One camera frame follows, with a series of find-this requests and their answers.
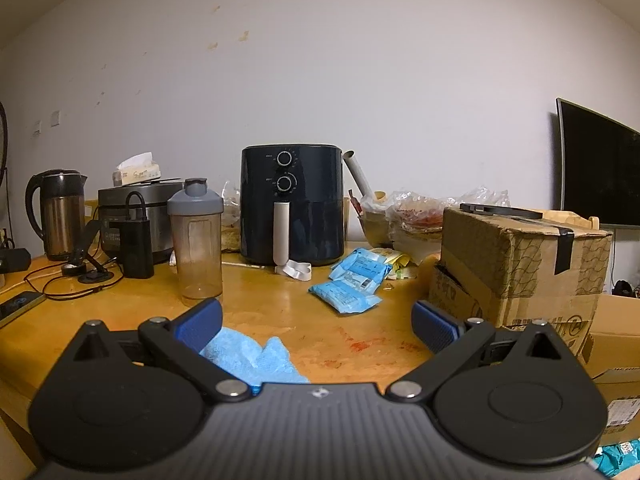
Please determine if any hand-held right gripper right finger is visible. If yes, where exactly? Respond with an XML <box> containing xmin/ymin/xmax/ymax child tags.
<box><xmin>386</xmin><ymin>300</ymin><xmax>568</xmax><ymax>403</ymax></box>

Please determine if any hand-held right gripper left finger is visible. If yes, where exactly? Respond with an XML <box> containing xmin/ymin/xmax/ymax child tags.
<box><xmin>75</xmin><ymin>298</ymin><xmax>251</xmax><ymax>403</ymax></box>

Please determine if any blue microfiber cloth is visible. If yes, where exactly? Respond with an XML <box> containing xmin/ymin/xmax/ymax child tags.
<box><xmin>200</xmin><ymin>327</ymin><xmax>311</xmax><ymax>386</ymax></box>

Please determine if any shaker bottle with grey lid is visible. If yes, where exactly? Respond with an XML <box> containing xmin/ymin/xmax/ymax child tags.
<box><xmin>166</xmin><ymin>177</ymin><xmax>224</xmax><ymax>308</ymax></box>

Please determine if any yellow snack packet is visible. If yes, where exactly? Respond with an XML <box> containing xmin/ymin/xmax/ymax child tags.
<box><xmin>370</xmin><ymin>247</ymin><xmax>426</xmax><ymax>281</ymax></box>

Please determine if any blue plastic packet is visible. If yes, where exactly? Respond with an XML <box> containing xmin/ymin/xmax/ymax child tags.
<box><xmin>308</xmin><ymin>280</ymin><xmax>383</xmax><ymax>316</ymax></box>
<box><xmin>345</xmin><ymin>249</ymin><xmax>394</xmax><ymax>273</ymax></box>
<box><xmin>329</xmin><ymin>260</ymin><xmax>390</xmax><ymax>293</ymax></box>

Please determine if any black power bank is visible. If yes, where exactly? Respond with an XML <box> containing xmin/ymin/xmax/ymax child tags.
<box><xmin>119</xmin><ymin>220</ymin><xmax>155</xmax><ymax>279</ymax></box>

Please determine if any crumpled bag with brown paper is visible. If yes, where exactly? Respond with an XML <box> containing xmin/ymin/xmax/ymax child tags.
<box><xmin>220</xmin><ymin>181</ymin><xmax>243</xmax><ymax>253</ymax></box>

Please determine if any large taped cardboard box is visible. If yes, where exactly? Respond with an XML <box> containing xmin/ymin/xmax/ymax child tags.
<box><xmin>429</xmin><ymin>207</ymin><xmax>613</xmax><ymax>356</ymax></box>

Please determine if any clear plastic food bag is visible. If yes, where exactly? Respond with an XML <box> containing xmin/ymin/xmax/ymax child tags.
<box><xmin>387</xmin><ymin>187</ymin><xmax>511</xmax><ymax>251</ymax></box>

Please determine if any black phone stand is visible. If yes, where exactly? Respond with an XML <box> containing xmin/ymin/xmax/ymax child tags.
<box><xmin>61</xmin><ymin>220</ymin><xmax>114</xmax><ymax>285</ymax></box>

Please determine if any dark blue air fryer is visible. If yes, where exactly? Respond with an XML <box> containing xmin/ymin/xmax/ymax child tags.
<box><xmin>239</xmin><ymin>144</ymin><xmax>346</xmax><ymax>268</ymax></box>

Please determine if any grey rice cooker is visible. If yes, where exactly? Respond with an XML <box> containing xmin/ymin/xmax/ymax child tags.
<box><xmin>96</xmin><ymin>177</ymin><xmax>186</xmax><ymax>265</ymax></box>

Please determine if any white tissue pack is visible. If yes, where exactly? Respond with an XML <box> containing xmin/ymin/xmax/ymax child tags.
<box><xmin>111</xmin><ymin>151</ymin><xmax>163</xmax><ymax>186</ymax></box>

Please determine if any steel electric kettle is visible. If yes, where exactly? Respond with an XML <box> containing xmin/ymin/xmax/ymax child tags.
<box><xmin>25</xmin><ymin>169</ymin><xmax>88</xmax><ymax>262</ymax></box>

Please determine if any white cardboard tube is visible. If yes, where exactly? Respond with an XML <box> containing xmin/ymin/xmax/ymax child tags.
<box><xmin>341</xmin><ymin>150</ymin><xmax>373</xmax><ymax>196</ymax></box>

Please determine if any smartphone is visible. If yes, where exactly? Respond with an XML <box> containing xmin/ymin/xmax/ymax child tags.
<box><xmin>0</xmin><ymin>290</ymin><xmax>47</xmax><ymax>328</ymax></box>

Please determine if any black power adapter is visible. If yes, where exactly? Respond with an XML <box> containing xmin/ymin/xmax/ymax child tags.
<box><xmin>0</xmin><ymin>247</ymin><xmax>32</xmax><ymax>273</ymax></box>

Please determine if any teal plastic bag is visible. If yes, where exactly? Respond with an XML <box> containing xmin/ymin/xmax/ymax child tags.
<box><xmin>592</xmin><ymin>437</ymin><xmax>640</xmax><ymax>478</ymax></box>

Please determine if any black television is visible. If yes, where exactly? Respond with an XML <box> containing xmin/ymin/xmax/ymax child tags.
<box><xmin>556</xmin><ymin>97</ymin><xmax>640</xmax><ymax>231</ymax></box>

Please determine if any white strap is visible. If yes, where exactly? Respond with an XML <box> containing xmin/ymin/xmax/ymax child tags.
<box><xmin>274</xmin><ymin>260</ymin><xmax>312</xmax><ymax>281</ymax></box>

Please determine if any black flat frame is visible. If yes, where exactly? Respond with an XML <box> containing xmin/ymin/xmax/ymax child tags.
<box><xmin>459</xmin><ymin>202</ymin><xmax>543</xmax><ymax>219</ymax></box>

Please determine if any short black charging cable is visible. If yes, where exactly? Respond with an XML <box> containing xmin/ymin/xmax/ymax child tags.
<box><xmin>125</xmin><ymin>191</ymin><xmax>149</xmax><ymax>223</ymax></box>

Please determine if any long thin black cable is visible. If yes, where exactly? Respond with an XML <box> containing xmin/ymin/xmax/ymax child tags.
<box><xmin>25</xmin><ymin>255</ymin><xmax>126</xmax><ymax>302</ymax></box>

